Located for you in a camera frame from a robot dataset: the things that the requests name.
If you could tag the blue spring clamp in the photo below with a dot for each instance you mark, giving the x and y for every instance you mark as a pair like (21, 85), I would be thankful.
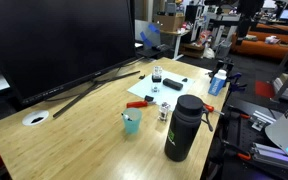
(235, 76)
(238, 88)

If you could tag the orange sofa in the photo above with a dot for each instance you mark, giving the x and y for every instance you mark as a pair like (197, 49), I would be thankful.
(260, 46)

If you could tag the black whiteboard eraser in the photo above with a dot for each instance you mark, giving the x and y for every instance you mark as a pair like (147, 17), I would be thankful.
(172, 84)

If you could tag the black water bottle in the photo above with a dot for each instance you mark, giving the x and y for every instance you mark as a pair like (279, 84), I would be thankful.
(182, 133)

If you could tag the black optical breadboard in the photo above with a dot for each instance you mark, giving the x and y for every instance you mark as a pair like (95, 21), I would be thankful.
(237, 133)

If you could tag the grey panel with blue tape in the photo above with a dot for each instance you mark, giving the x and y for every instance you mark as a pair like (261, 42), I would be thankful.
(140, 30)

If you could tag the small black foam piece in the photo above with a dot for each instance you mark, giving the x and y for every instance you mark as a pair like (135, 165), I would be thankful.
(141, 77)

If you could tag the cardboard box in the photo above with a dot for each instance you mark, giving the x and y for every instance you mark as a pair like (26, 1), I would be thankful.
(169, 22)

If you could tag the white plastic bag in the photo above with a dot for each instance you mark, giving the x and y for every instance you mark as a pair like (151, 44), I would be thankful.
(209, 53)

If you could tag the red floor mat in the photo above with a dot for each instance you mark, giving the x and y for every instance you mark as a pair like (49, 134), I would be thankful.
(264, 89)

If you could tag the black monitor stand legs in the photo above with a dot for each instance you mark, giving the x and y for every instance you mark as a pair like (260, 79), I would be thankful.
(74, 101)

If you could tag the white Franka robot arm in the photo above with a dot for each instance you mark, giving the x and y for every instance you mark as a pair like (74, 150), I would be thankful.
(284, 130)

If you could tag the blue white plastic bottle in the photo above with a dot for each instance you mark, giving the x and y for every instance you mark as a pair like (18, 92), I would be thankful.
(216, 85)

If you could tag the teal plastic cup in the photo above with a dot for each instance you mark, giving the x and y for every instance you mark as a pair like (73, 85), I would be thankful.
(132, 125)

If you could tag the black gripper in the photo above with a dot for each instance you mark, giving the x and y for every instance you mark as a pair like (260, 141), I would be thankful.
(249, 10)

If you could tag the aluminium extrusion rail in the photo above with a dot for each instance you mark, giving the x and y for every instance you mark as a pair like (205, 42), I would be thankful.
(267, 153)

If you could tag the grey waste bin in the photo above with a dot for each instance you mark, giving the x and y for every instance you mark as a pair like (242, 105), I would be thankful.
(223, 50)

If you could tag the large black monitor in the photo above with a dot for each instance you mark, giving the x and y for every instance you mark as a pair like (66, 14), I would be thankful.
(50, 43)

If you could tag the black white marker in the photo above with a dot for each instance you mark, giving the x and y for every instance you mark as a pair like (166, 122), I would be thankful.
(126, 117)

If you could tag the white whiteboard sheet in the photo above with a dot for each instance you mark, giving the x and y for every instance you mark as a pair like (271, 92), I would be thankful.
(170, 95)

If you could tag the silver metal bracket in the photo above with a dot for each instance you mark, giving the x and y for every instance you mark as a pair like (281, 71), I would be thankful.
(262, 120)

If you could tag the square black foam piece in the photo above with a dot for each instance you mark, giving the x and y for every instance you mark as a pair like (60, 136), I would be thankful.
(149, 98)

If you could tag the black foam wedge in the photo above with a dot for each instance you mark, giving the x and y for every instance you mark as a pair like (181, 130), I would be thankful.
(184, 79)

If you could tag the short crystal column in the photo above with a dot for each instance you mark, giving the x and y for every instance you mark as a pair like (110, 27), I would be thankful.
(164, 111)

